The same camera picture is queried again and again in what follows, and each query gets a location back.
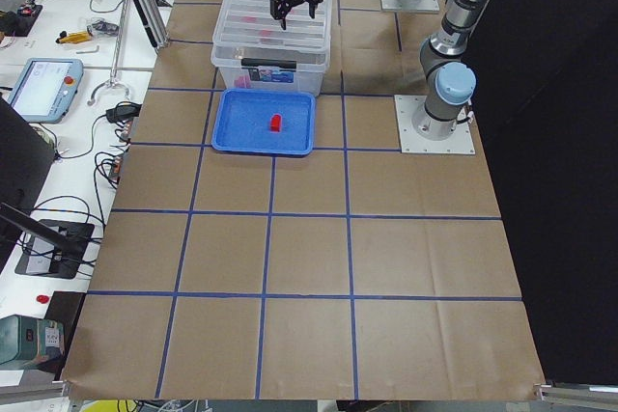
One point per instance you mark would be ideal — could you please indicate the clear ribbed box lid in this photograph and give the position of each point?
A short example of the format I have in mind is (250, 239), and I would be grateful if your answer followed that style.
(254, 23)

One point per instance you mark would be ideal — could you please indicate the clear plastic storage box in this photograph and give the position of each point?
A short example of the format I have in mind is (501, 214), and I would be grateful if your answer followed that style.
(252, 50)

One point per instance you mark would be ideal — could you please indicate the blue plastic tray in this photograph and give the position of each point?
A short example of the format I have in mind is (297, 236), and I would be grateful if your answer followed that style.
(242, 122)

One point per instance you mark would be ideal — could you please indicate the reacher grabber tool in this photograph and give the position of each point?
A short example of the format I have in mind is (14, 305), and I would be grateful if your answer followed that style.
(113, 82)

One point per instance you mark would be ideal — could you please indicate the black power adapter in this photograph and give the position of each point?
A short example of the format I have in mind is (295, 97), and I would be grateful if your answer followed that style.
(123, 111)

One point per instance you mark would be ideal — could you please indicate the teach pendant tablet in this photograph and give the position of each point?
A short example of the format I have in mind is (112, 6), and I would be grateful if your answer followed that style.
(45, 89)

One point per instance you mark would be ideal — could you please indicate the black monitor stand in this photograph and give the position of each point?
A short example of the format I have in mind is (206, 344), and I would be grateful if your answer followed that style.
(49, 248)

